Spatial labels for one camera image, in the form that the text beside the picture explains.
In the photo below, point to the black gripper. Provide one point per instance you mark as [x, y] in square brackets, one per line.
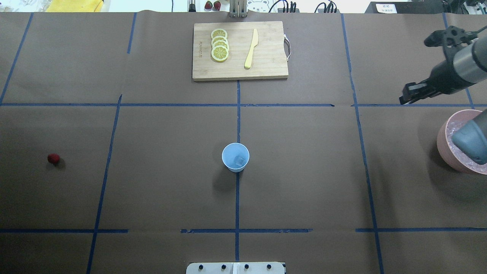
[440, 78]

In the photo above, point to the ice cube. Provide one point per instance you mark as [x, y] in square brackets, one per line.
[239, 162]

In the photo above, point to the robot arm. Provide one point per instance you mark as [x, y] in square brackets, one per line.
[464, 66]

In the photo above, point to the pile of clear ice cubes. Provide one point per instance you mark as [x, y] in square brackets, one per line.
[456, 158]

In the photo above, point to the light blue paper cup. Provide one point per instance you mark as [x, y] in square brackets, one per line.
[230, 152]

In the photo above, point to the pink bowl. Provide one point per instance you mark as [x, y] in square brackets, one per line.
[462, 115]

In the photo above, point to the bamboo cutting board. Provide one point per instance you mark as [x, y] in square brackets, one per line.
[269, 61]

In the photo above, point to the yellow plastic knife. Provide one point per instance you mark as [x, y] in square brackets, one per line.
[253, 45]

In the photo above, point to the bottom lemon slice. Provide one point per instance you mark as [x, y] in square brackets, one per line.
[219, 54]

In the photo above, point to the lemon slice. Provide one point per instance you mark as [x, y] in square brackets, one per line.
[219, 33]
[219, 54]
[220, 45]
[218, 38]

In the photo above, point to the top lemon slice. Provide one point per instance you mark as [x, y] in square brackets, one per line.
[219, 33]

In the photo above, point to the right strawberry at table edge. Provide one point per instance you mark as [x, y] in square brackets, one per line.
[217, 5]

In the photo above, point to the strawberry at table edge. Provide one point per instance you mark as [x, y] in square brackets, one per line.
[208, 5]
[217, 5]

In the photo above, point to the left strawberry at table edge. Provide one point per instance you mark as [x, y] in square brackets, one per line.
[208, 5]

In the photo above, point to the red strawberry on table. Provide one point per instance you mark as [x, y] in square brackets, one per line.
[53, 159]

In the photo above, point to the yellow cloth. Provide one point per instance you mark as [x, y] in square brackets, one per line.
[75, 6]

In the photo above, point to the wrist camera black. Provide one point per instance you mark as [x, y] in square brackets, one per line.
[450, 37]

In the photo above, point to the aluminium frame post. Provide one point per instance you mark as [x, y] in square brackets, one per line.
[238, 8]

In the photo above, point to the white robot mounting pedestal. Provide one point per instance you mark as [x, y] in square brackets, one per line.
[263, 267]

